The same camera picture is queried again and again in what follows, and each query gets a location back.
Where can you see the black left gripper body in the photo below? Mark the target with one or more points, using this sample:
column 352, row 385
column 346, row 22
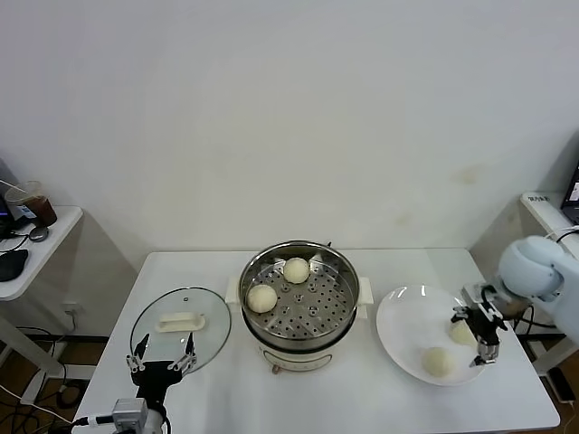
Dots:
column 156, row 377

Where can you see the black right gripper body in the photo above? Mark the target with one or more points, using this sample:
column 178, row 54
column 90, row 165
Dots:
column 486, row 325

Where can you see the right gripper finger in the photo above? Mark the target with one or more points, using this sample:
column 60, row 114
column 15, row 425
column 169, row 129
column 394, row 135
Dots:
column 461, row 312
column 488, row 352

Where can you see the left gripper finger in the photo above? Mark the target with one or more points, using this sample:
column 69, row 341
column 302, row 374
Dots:
column 186, row 362
column 135, row 361

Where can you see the white steamed baozi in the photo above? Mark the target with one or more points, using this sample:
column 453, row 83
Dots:
column 296, row 270
column 461, row 335
column 261, row 299
column 438, row 361

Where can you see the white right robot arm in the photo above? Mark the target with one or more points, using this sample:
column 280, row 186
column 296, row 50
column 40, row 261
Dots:
column 534, row 267

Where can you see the stainless steel steamer basket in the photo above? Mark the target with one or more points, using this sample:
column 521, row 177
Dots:
column 312, row 316

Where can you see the white round plate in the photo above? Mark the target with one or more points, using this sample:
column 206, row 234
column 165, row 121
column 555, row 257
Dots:
column 407, row 316

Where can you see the cream electric cooking pot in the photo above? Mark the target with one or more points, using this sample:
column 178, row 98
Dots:
column 298, row 359

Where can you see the white side desk with laptop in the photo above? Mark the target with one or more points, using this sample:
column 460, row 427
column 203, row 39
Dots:
column 543, row 212

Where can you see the white side desk with mouse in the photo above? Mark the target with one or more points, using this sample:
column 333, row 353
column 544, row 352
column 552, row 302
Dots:
column 59, row 235

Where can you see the dark laptop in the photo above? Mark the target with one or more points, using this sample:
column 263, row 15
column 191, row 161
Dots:
column 572, row 194

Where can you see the black computer mouse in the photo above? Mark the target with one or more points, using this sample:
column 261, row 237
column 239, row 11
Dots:
column 11, row 263

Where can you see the plastic iced coffee cup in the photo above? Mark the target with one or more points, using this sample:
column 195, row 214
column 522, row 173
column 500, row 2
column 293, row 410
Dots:
column 42, row 208

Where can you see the dark monitor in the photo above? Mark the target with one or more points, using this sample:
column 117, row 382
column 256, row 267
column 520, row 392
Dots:
column 5, row 199

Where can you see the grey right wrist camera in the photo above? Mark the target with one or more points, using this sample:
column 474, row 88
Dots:
column 472, row 291

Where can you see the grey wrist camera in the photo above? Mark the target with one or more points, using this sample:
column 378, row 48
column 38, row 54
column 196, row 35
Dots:
column 130, row 412
column 472, row 291

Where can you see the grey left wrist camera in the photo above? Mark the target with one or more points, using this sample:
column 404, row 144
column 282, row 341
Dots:
column 130, row 412

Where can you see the white wall outlet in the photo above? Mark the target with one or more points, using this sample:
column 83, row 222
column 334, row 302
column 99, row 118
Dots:
column 74, row 309

